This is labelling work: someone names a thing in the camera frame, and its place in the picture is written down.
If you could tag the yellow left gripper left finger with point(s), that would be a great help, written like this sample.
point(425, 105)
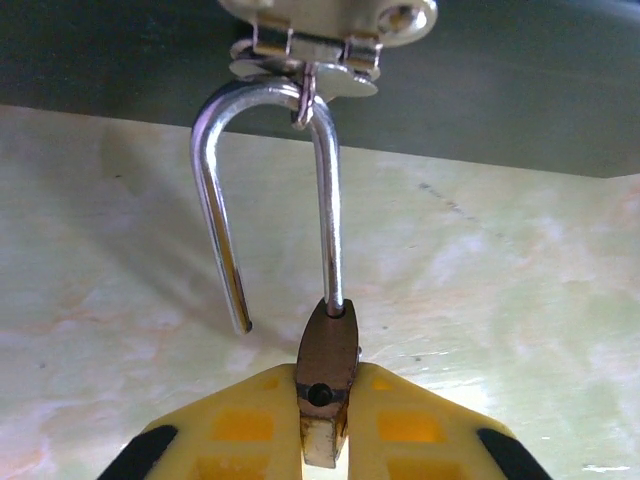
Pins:
point(230, 430)

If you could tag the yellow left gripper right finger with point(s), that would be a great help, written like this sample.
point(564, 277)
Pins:
point(415, 430)

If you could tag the brass padlock with steel shackle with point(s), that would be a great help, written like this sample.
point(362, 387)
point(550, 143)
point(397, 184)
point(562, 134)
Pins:
point(325, 360)

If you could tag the dark grey panel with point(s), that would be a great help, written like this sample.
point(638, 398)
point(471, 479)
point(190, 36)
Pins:
point(500, 100)

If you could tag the silver metal hasp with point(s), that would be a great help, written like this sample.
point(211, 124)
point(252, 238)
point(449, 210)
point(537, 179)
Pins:
point(320, 30)

